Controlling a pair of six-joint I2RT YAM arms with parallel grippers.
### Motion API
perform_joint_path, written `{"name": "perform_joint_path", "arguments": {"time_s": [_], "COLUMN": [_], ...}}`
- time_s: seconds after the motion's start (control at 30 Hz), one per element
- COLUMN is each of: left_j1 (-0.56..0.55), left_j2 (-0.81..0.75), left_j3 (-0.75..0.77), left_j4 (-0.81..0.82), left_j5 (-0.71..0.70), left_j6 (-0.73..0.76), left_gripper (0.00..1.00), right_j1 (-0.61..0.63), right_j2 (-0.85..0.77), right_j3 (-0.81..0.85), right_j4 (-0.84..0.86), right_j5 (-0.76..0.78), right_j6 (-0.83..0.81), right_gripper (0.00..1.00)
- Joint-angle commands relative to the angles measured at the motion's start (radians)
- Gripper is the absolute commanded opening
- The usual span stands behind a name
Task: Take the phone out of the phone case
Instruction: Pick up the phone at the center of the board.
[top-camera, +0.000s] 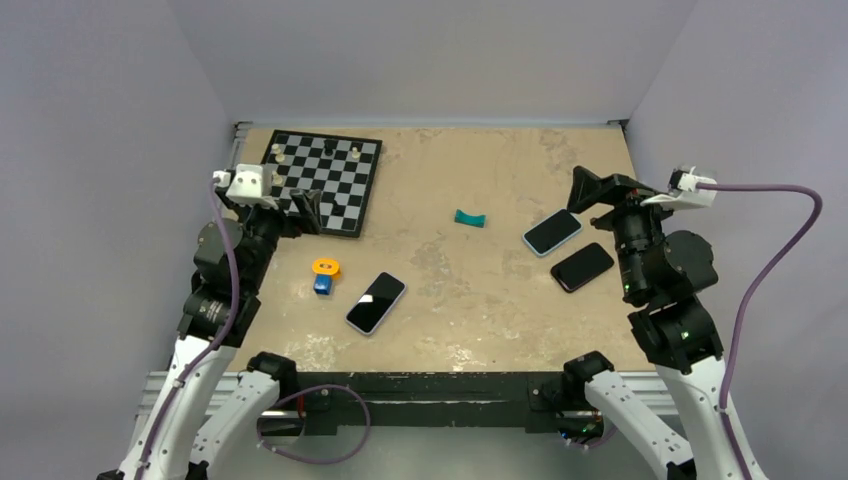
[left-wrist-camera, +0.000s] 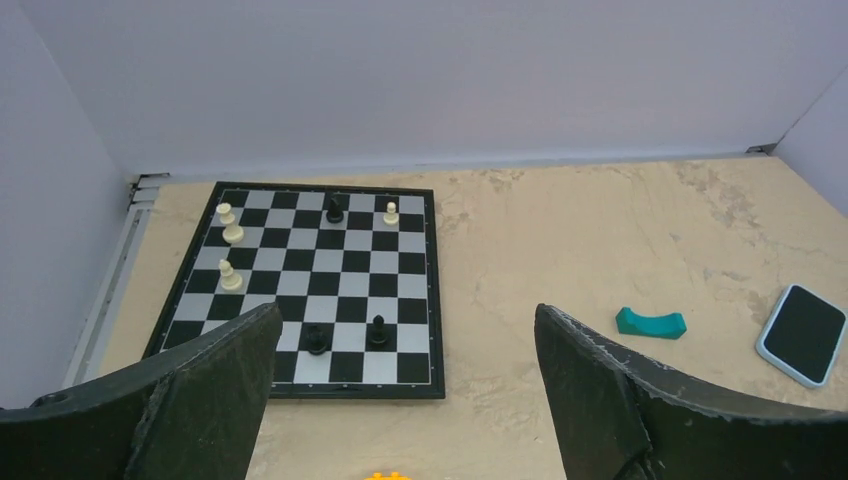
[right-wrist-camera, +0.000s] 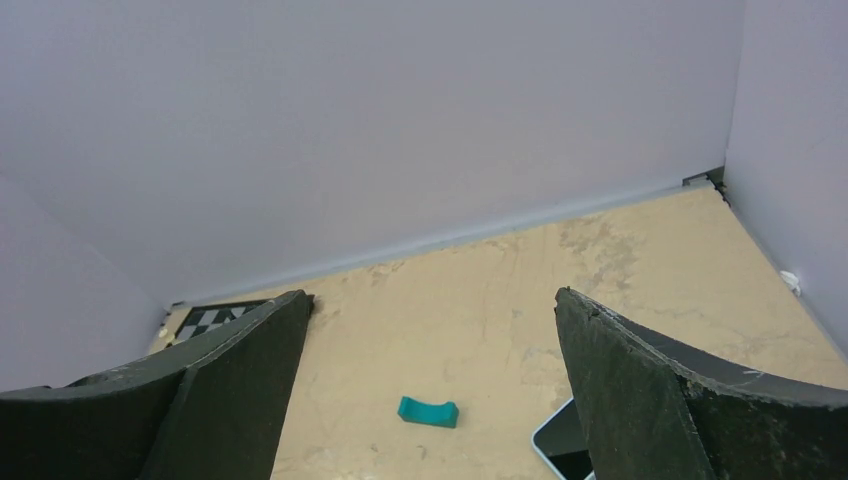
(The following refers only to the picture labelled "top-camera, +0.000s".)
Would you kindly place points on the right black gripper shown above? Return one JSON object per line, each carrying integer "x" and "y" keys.
{"x": 588, "y": 187}

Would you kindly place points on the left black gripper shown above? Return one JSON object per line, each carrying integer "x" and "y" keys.
{"x": 304, "y": 220}

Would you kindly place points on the lilac phone case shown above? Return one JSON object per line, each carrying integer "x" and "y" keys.
{"x": 397, "y": 278}

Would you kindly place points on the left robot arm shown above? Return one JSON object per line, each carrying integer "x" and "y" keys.
{"x": 233, "y": 254}

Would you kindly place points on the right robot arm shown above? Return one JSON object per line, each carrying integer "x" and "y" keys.
{"x": 662, "y": 275}

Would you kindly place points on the phone in blue case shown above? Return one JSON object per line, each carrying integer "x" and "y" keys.
{"x": 551, "y": 232}

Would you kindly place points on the phone in dark case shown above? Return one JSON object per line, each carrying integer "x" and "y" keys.
{"x": 582, "y": 267}

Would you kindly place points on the black white chessboard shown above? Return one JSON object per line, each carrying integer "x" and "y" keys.
{"x": 339, "y": 176}

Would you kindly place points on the yellow toy brick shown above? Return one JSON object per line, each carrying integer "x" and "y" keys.
{"x": 327, "y": 267}

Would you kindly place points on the blue toy brick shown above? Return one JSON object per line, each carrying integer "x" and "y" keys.
{"x": 323, "y": 284}

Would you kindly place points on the teal curved block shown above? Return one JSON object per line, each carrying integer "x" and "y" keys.
{"x": 477, "y": 221}

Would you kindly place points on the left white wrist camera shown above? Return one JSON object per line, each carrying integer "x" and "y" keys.
{"x": 251, "y": 186}

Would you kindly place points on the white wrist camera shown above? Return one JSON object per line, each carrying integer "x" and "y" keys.
{"x": 684, "y": 192}
{"x": 251, "y": 186}

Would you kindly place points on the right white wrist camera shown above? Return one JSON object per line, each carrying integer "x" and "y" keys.
{"x": 684, "y": 192}

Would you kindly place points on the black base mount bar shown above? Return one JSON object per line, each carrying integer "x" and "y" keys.
{"x": 535, "y": 402}

